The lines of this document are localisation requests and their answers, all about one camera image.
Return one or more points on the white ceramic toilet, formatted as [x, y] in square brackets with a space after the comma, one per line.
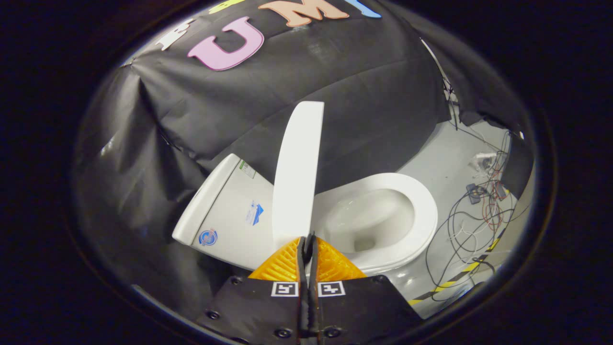
[230, 215]

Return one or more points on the clear plastic wrapper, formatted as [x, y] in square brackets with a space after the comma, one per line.
[483, 161]

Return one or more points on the thin metal stand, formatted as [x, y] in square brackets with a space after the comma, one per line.
[443, 81]

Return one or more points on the yellow black hazard tape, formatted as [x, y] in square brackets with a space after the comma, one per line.
[450, 282]

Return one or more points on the black backdrop cloth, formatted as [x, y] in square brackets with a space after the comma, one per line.
[335, 86]

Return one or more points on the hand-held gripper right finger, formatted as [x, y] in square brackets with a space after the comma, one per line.
[354, 311]

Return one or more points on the small black flat device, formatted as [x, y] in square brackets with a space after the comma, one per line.
[475, 193]

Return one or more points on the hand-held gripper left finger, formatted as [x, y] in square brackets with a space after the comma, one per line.
[268, 311]

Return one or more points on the white toilet lid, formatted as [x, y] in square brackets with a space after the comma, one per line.
[297, 177]

